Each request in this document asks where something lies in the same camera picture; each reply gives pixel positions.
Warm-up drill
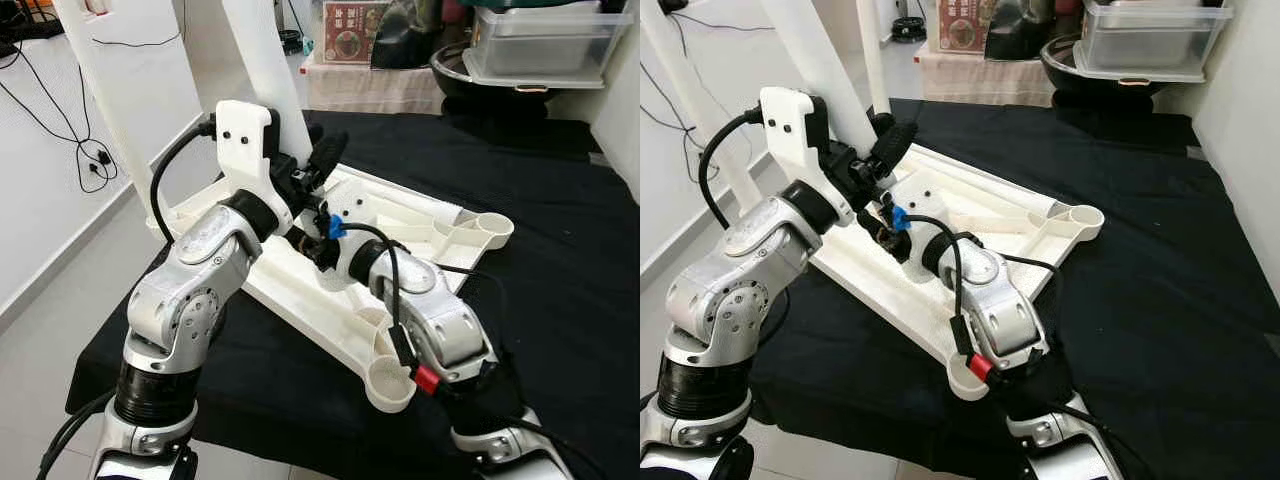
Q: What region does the white plastic table top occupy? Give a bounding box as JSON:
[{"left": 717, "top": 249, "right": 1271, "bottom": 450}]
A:
[
  {"left": 735, "top": 140, "right": 1106, "bottom": 401},
  {"left": 150, "top": 165, "right": 516, "bottom": 414}
]

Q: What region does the beige stone ledge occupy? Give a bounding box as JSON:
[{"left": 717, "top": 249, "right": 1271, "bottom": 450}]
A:
[
  {"left": 915, "top": 45, "right": 1058, "bottom": 107},
  {"left": 305, "top": 58, "right": 446, "bottom": 114}
]

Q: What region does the red printed box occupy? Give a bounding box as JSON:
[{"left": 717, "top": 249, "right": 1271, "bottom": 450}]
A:
[
  {"left": 322, "top": 0, "right": 391, "bottom": 66},
  {"left": 938, "top": 0, "right": 997, "bottom": 54}
]

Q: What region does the black wok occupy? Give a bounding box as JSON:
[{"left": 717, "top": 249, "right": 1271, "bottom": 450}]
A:
[
  {"left": 430, "top": 45, "right": 563, "bottom": 103},
  {"left": 1040, "top": 35, "right": 1183, "bottom": 98}
]

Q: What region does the black table cloth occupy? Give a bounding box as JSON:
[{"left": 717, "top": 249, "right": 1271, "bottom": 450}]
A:
[
  {"left": 65, "top": 105, "right": 640, "bottom": 480},
  {"left": 745, "top": 98, "right": 1280, "bottom": 480}
]

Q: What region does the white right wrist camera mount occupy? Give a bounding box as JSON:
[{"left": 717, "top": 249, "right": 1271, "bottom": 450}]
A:
[
  {"left": 320, "top": 180, "right": 379, "bottom": 293},
  {"left": 888, "top": 170, "right": 943, "bottom": 273}
]

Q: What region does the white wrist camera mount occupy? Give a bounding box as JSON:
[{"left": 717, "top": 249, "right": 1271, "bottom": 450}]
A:
[
  {"left": 215, "top": 100, "right": 298, "bottom": 238},
  {"left": 758, "top": 87, "right": 833, "bottom": 228},
  {"left": 320, "top": 180, "right": 379, "bottom": 293},
  {"left": 888, "top": 170, "right": 943, "bottom": 273}
]

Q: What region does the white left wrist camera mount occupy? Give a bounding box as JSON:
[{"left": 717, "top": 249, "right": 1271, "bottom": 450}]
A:
[
  {"left": 758, "top": 87, "right": 833, "bottom": 228},
  {"left": 215, "top": 100, "right": 298, "bottom": 238}
]

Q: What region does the black wall cable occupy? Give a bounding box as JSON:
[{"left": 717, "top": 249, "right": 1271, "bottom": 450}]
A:
[
  {"left": 0, "top": 40, "right": 119, "bottom": 193},
  {"left": 655, "top": 8, "right": 763, "bottom": 183}
]

